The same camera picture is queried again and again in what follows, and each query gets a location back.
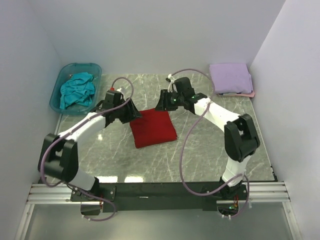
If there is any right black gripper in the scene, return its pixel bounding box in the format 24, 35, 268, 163
154, 89, 185, 112

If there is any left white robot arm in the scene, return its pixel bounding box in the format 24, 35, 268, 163
38, 89, 142, 201

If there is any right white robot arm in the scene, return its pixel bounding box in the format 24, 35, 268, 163
155, 75, 261, 200

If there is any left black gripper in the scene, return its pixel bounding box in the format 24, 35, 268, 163
114, 97, 142, 124

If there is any black base beam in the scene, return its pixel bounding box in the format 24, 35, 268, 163
70, 182, 248, 216

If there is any folded lilac t-shirt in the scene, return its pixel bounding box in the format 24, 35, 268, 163
209, 63, 253, 94

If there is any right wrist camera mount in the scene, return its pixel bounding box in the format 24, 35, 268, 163
165, 74, 176, 93

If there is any teal crumpled t-shirt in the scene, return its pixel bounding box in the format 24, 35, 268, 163
59, 72, 96, 110

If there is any red t-shirt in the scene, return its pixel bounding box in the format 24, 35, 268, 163
129, 108, 178, 149

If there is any teal plastic basket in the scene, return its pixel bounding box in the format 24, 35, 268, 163
49, 63, 102, 115

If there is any aluminium frame rail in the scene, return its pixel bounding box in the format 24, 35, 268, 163
27, 174, 76, 204

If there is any folded pink t-shirt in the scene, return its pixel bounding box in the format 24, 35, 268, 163
219, 91, 255, 98

